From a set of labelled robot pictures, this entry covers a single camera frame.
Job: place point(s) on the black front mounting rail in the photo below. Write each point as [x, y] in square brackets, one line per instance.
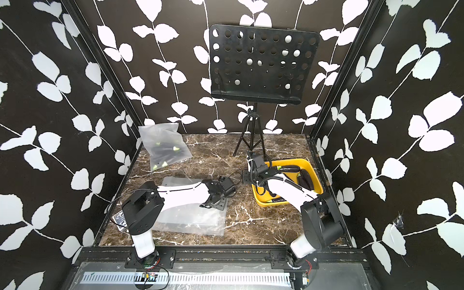
[278, 256]

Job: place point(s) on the white perforated strip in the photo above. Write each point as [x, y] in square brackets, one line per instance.
[162, 279]

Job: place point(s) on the stack of clear zip-top bags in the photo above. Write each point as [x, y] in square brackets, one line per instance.
[193, 219]

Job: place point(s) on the yellow plastic tray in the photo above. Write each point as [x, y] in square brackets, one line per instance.
[264, 198]

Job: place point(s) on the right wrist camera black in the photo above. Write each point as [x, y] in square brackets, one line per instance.
[256, 162]

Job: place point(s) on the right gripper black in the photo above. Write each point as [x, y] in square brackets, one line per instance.
[245, 179]

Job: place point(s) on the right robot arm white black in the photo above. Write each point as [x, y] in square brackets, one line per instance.
[321, 223]

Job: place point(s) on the clear zip-top bag top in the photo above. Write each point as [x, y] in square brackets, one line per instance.
[152, 135]

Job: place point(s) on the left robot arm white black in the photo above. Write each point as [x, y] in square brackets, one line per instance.
[145, 204]

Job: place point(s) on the black perforated music stand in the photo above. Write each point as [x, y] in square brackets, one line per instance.
[260, 65]

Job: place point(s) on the small printed card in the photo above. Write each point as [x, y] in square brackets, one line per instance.
[120, 221]

